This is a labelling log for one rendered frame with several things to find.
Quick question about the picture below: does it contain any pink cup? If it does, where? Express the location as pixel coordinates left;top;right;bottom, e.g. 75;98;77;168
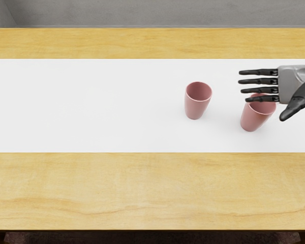
240;93;277;132
185;81;213;120

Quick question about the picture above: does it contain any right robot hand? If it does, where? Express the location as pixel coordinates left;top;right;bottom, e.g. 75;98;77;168
238;65;305;123

